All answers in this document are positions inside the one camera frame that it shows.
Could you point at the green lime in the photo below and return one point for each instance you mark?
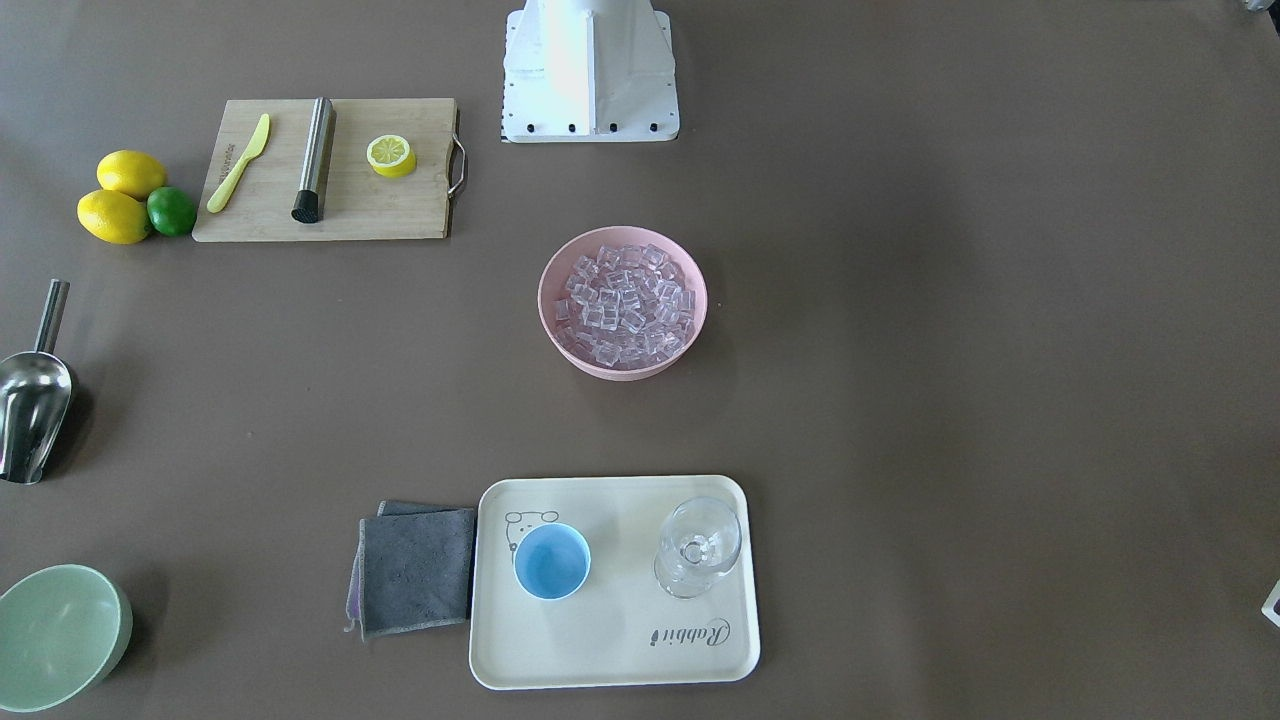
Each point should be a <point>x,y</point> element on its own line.
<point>171,211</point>

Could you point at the clear wine glass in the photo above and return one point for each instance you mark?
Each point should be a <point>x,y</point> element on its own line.
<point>699,543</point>

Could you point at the lower whole lemon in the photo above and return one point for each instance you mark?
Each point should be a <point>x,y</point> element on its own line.
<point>114,217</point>

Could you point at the bamboo cutting board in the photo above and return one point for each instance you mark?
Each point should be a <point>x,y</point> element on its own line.
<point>358,204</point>

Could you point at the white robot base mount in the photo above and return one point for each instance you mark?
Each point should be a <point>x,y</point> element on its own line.
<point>589,72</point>

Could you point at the steel ice scoop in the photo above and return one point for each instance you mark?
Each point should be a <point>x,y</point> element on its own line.
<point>37,390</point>

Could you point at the pink bowl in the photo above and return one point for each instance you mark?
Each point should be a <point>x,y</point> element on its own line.
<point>559,270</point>

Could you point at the steel muddler black tip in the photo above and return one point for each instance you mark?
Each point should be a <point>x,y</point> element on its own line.
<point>309,201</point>

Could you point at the grey folded cloth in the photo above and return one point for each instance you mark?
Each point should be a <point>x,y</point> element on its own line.
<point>413,569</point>

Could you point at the half lemon slice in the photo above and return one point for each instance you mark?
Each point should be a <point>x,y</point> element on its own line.
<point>391,156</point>

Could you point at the green bowl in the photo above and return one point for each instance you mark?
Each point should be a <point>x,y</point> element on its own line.
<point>63,630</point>

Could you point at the clear ice cubes pile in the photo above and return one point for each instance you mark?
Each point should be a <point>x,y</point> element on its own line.
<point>625,308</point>

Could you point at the white box at edge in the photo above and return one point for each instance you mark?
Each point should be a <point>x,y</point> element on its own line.
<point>1271,607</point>

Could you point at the blue plastic cup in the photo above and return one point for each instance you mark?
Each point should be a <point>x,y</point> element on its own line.
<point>552,562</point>

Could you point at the cream serving tray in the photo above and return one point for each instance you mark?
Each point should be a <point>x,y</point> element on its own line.
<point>620,628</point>

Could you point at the upper whole lemon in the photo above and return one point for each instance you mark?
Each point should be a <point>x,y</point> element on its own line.
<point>134,173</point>

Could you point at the whole lemon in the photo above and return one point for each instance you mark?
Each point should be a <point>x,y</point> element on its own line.
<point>114,217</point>
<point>134,173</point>

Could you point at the yellow plastic knife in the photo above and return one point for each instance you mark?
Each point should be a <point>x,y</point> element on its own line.
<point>259,139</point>

